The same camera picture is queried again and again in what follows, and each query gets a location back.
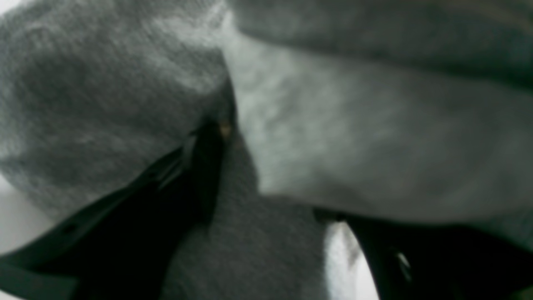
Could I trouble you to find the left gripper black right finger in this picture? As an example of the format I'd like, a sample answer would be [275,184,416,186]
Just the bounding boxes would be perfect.
[314,209,533,300]

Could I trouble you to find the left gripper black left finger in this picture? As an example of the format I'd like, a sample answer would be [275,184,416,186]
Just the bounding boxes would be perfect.
[1,123,225,300]

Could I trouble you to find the grey T-shirt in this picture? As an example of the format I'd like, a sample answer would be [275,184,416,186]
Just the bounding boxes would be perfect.
[1,0,532,300]

